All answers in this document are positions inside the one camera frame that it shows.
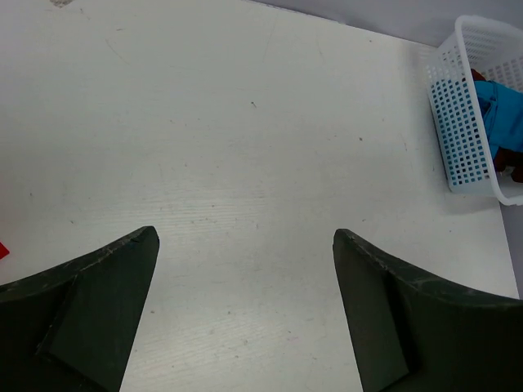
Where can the orange folded t shirt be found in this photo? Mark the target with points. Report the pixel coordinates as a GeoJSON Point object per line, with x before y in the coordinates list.
{"type": "Point", "coordinates": [3, 251]}

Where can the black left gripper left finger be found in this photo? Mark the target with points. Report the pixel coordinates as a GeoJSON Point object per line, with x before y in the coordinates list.
{"type": "Point", "coordinates": [72, 327]}

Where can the blue t shirt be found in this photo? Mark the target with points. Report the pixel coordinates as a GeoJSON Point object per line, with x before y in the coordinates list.
{"type": "Point", "coordinates": [501, 110]}

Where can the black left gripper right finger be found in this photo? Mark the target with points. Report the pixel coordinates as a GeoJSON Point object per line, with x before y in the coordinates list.
{"type": "Point", "coordinates": [412, 330]}

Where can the white plastic basket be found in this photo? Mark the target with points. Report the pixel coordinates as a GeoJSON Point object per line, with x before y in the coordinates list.
{"type": "Point", "coordinates": [494, 50]}

